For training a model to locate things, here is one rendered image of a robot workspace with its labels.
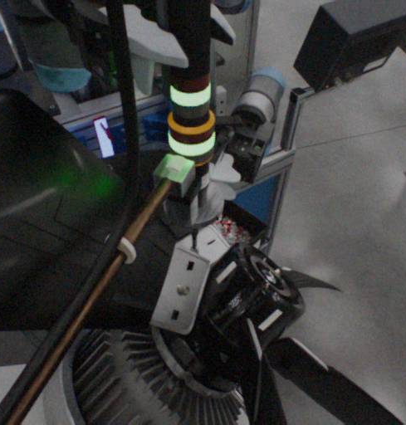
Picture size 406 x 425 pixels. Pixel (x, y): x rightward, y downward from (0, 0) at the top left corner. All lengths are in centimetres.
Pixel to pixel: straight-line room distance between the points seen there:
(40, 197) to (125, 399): 25
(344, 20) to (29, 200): 83
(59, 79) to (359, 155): 221
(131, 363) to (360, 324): 152
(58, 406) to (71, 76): 41
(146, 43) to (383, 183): 225
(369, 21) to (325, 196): 138
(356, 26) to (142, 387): 86
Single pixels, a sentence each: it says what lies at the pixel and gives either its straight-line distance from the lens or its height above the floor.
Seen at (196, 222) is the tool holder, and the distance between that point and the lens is 42.
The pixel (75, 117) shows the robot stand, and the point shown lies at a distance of 120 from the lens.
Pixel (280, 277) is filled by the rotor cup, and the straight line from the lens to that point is 52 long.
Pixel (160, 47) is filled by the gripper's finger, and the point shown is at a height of 150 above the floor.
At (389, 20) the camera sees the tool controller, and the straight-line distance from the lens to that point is 109.
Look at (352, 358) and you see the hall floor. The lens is 184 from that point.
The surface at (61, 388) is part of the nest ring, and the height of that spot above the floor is 117.
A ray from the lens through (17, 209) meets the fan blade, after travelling 34.
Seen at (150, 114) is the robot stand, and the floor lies 90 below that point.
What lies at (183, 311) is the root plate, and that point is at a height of 123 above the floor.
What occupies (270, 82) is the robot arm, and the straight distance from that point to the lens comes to 80.
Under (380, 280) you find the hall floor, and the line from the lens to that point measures 206.
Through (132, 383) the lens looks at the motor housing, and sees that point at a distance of 48.
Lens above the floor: 164
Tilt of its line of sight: 51 degrees down
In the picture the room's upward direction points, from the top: straight up
